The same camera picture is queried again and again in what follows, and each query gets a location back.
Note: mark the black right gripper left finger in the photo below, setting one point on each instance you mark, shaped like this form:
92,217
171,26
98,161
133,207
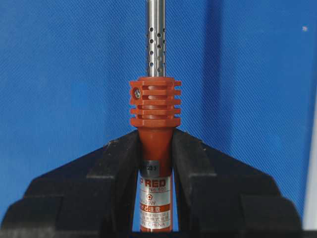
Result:
90,197

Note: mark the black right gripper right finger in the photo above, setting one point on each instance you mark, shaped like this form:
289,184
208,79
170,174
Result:
220,197

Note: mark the large white base board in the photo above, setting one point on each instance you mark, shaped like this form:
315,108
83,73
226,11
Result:
310,209

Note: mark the blue table cloth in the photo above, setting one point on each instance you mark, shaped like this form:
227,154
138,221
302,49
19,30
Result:
248,70

